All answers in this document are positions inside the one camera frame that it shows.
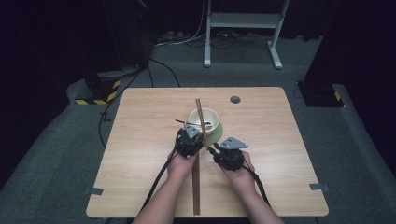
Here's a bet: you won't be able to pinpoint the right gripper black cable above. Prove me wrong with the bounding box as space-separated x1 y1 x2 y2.
242 158 272 209

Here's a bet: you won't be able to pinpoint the grey tape piece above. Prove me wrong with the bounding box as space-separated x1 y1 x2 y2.
308 183 331 192
84 187 105 196

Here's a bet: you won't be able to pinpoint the white metal stand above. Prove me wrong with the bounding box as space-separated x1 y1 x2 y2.
203 0 290 70

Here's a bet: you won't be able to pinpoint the cream bowl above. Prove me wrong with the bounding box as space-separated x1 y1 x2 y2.
188 107 220 136

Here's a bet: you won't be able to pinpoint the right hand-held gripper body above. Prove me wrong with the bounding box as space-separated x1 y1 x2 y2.
213 136 249 172

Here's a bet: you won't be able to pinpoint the green plate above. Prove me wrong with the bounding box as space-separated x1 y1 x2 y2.
206 121 224 147

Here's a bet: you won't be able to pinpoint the black stand base yellow marks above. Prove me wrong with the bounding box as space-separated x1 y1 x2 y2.
296 79 347 108

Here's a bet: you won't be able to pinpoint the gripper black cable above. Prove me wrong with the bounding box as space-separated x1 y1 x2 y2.
139 150 181 213
242 158 272 209

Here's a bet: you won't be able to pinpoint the black yellow striped stand base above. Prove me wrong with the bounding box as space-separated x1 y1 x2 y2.
75 73 122 105

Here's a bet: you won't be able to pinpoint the black-handled metal spoon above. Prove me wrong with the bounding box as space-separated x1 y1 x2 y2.
175 119 214 130

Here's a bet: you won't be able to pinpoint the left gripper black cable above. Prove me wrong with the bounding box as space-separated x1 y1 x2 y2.
139 150 181 213

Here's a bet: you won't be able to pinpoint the person's left hand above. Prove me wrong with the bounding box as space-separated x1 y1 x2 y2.
166 148 199 182

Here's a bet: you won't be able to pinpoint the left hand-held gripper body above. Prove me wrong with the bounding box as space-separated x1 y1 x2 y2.
175 122 205 159

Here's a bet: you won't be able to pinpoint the black floor cable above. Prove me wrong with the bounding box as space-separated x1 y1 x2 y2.
98 57 182 148

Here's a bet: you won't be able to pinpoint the white floor cable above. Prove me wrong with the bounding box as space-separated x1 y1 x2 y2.
153 0 209 49

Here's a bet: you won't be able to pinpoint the person's right hand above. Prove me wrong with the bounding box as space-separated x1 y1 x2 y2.
218 151 256 188

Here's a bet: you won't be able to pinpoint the brown wooden chopstick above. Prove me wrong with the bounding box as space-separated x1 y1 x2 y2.
195 98 207 151
191 152 198 217
195 152 201 217
197 98 209 151

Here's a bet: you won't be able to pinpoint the power strip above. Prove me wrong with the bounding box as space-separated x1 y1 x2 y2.
156 30 190 44

